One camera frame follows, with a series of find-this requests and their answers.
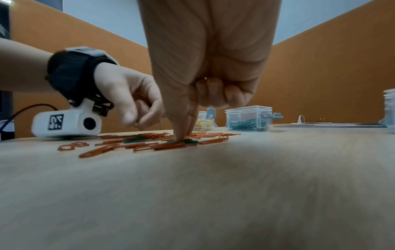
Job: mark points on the white left marker band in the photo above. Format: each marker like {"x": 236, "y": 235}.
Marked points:
{"x": 89, "y": 51}

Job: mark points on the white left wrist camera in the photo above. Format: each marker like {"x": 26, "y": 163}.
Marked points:
{"x": 74, "y": 127}

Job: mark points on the person's left hand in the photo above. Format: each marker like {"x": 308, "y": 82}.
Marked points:
{"x": 123, "y": 83}

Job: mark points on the transparent box with blue latches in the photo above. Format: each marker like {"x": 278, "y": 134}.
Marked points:
{"x": 389, "y": 109}
{"x": 247, "y": 111}
{"x": 210, "y": 114}

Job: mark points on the sorted heap of green clips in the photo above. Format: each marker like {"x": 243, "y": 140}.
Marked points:
{"x": 248, "y": 124}

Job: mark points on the blue patterned desk mat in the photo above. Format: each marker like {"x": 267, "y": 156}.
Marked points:
{"x": 339, "y": 125}

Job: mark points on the person's right hand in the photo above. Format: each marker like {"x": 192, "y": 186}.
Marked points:
{"x": 210, "y": 36}

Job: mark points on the pile of colored paper clips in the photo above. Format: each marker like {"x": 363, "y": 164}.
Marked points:
{"x": 166, "y": 146}

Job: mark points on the sorted heap of gold clips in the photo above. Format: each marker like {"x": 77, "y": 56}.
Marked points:
{"x": 203, "y": 124}

